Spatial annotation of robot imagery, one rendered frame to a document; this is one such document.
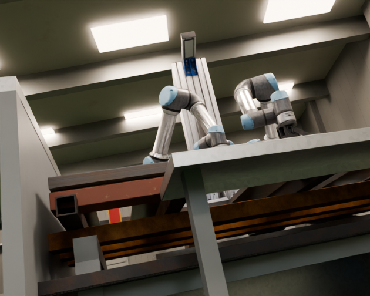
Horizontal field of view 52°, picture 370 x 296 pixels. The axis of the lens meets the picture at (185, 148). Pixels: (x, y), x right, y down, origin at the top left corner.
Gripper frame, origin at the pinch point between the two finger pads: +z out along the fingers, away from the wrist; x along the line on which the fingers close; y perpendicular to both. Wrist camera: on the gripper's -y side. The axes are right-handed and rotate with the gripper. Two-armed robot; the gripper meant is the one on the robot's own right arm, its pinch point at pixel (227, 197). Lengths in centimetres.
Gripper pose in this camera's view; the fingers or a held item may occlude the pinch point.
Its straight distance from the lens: 174.7
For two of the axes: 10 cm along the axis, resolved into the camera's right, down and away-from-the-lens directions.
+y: 9.7, -1.2, 2.1
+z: 1.9, 9.2, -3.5
